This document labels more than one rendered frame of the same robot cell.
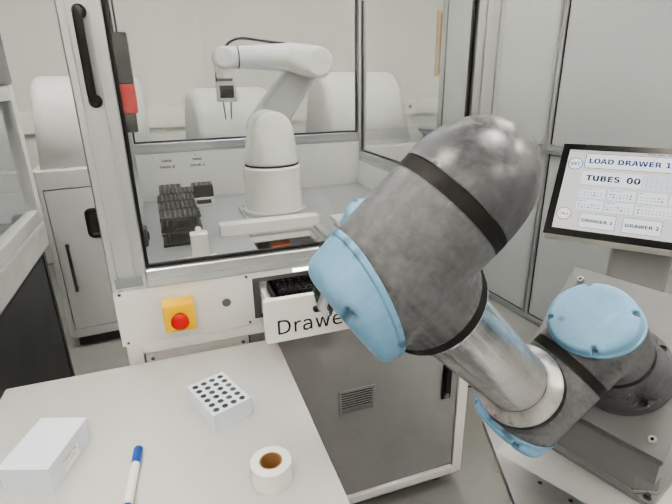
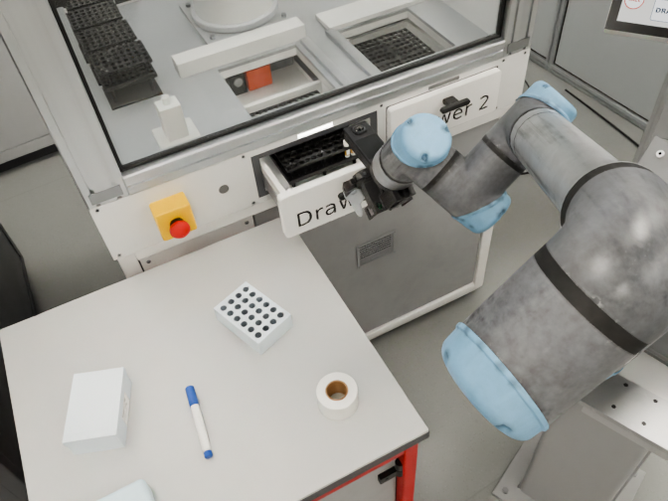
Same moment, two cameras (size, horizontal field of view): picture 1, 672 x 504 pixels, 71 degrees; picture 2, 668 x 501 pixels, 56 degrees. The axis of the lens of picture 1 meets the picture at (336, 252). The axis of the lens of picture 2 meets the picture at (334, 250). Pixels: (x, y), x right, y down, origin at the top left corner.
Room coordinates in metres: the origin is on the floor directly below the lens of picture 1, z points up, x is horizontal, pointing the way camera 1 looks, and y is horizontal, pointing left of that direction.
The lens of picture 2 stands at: (0.11, 0.14, 1.74)
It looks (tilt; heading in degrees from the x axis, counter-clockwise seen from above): 48 degrees down; 356
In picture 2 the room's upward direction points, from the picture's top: 6 degrees counter-clockwise
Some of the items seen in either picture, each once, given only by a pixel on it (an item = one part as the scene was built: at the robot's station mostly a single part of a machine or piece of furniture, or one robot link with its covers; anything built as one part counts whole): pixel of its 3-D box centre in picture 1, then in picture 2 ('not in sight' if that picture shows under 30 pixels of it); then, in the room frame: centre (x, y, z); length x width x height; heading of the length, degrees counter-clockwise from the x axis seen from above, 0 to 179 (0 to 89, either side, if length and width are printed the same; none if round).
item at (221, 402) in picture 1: (219, 399); (252, 317); (0.82, 0.25, 0.78); 0.12 x 0.08 x 0.04; 40
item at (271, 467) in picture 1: (271, 469); (337, 396); (0.63, 0.12, 0.78); 0.07 x 0.07 x 0.04
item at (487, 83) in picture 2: not in sight; (443, 108); (1.24, -0.22, 0.87); 0.29 x 0.02 x 0.11; 109
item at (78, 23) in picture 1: (85, 57); not in sight; (0.99, 0.47, 1.45); 0.05 x 0.03 x 0.19; 19
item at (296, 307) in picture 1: (323, 311); (347, 191); (1.02, 0.03, 0.87); 0.29 x 0.02 x 0.11; 109
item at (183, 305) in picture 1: (179, 314); (174, 217); (1.02, 0.38, 0.88); 0.07 x 0.05 x 0.07; 109
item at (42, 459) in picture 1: (47, 453); (98, 410); (0.67, 0.52, 0.79); 0.13 x 0.09 x 0.05; 179
